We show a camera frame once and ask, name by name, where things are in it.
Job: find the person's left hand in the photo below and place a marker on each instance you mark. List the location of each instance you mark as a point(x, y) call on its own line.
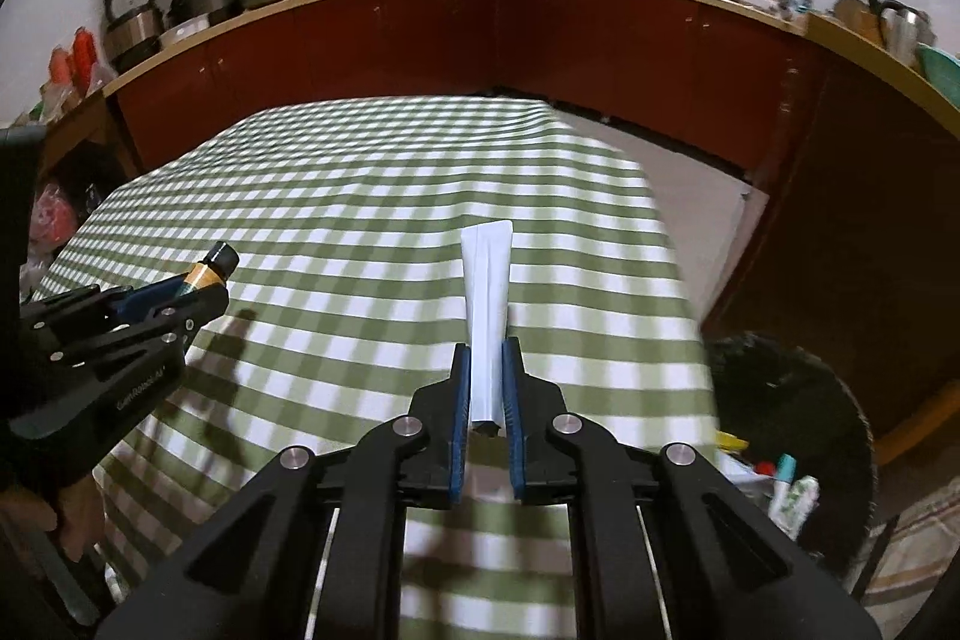
point(75, 512)

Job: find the large lidded pot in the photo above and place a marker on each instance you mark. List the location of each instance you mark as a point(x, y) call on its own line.
point(202, 3)

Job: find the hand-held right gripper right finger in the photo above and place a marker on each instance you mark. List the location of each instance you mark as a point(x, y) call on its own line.
point(514, 445)

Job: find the orange plastic bottle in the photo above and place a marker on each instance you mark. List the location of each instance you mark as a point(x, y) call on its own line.
point(84, 59)
point(60, 69)

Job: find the teal plastic colander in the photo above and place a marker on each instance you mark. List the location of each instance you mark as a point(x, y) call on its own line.
point(941, 78)

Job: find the red plastic sacks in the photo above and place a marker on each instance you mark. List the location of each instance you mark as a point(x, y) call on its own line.
point(56, 216)

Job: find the green white checkered tablecloth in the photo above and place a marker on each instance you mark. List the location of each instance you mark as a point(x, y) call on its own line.
point(375, 197)

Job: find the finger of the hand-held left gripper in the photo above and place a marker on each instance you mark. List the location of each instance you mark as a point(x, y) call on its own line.
point(142, 302)
point(180, 325)

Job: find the rice cooker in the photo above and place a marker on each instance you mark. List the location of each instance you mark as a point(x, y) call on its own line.
point(133, 21)

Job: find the white green printed packet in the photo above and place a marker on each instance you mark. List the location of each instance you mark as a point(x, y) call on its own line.
point(796, 501)

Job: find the long white sachet wrapper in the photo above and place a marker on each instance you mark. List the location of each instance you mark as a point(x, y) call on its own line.
point(486, 310)

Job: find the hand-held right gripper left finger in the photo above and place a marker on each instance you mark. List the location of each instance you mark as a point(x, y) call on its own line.
point(459, 445)

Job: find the wooden cutting board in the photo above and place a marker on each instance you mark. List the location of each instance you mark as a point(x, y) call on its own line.
point(855, 21)

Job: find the red-brown kitchen counter cabinets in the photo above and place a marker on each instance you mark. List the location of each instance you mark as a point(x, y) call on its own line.
point(450, 40)

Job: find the olive yellow wrapper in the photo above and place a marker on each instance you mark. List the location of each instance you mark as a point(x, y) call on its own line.
point(733, 443)

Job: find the black trash bin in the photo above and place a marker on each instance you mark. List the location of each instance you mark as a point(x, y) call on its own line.
point(787, 385)

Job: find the light blue sachet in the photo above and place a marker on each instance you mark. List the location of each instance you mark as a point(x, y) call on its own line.
point(786, 467)

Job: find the red plastic bag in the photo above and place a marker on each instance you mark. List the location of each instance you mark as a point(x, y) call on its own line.
point(766, 467)

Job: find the steel kettle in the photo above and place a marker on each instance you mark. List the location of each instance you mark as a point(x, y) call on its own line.
point(904, 33)

